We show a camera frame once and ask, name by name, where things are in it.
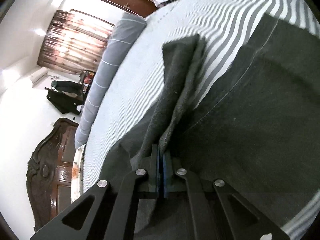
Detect brown patterned curtain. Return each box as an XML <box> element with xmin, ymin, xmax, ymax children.
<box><xmin>37</xmin><ymin>9</ymin><xmax>115</xmax><ymax>74</ymax></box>

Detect white patterned pillow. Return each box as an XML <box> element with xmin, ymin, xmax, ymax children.
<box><xmin>71</xmin><ymin>144</ymin><xmax>86</xmax><ymax>203</ymax></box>

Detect grey lined pillow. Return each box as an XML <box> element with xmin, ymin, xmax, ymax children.
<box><xmin>74</xmin><ymin>12</ymin><xmax>147</xmax><ymax>149</ymax></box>

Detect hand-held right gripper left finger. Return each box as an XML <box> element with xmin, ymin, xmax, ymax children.
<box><xmin>30</xmin><ymin>144</ymin><xmax>161</xmax><ymax>240</ymax></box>

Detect grey white striped bed sheet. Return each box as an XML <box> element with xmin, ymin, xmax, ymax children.
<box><xmin>80</xmin><ymin>0</ymin><xmax>320</xmax><ymax>240</ymax></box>

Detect dark grey denim pants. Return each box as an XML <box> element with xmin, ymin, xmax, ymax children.
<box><xmin>100</xmin><ymin>12</ymin><xmax>320</xmax><ymax>240</ymax></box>

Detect white air conditioner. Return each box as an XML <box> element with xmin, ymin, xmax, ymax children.
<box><xmin>29</xmin><ymin>69</ymin><xmax>48</xmax><ymax>84</ymax></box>

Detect black hanging clothes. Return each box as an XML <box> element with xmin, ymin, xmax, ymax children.
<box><xmin>45</xmin><ymin>80</ymin><xmax>84</xmax><ymax>115</ymax></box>

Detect carved dark wooden headboard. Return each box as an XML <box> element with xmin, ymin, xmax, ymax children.
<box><xmin>26</xmin><ymin>117</ymin><xmax>80</xmax><ymax>233</ymax></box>

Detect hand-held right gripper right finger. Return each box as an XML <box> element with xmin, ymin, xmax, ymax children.
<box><xmin>162</xmin><ymin>154</ymin><xmax>291</xmax><ymax>240</ymax></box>

